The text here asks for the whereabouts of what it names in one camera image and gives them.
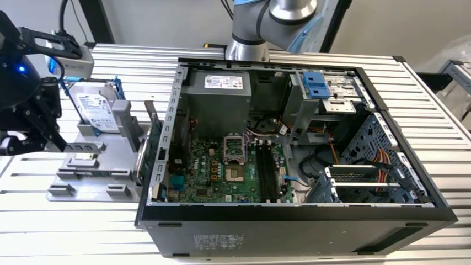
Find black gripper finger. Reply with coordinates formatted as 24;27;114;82
22;78;68;152
0;129;48;156

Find black RAM slot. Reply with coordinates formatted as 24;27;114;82
256;140;272;204
266;140;283;204

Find hard disk in blue carrier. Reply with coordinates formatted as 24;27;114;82
60;75;126;137

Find grey parts rack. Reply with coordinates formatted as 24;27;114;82
46;100;152;202

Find green graphics card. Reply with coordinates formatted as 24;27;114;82
134;100;166;187

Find grey power supply unit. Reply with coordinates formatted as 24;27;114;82
182;68;254;139

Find green motherboard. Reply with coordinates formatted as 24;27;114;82
163;139;295;204

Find metal socket cover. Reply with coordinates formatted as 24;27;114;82
223;133;247;163

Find thin locking lever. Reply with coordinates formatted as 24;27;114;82
242;136;255;165

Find CPU socket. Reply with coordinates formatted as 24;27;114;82
224;164;247;183

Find black cooler fan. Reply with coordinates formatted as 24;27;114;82
248;115;291;136

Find black open PC case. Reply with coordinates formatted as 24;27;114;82
134;56;459;259

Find blue plastic drive latch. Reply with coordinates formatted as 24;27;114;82
302;71;331;99

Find silver drive bay cage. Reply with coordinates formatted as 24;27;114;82
287;70;369;144

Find perforated metal disk bay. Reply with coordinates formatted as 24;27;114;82
305;164;431;204

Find clear plastic wrap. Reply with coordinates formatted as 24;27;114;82
415;35;471;75

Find black camera bracket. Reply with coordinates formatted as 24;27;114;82
18;26;83;59

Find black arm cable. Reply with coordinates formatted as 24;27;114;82
51;0;71;36

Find black frame post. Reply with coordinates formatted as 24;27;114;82
79;0;116;44
319;0;353;53

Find coiled black wire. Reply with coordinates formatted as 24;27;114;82
299;146;333;180

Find single orange wire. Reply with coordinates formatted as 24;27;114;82
330;137;339;166

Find orange wire bundle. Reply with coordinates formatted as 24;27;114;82
371;149;394;194

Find aluminium frame shelf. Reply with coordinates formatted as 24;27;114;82
437;59;471;122

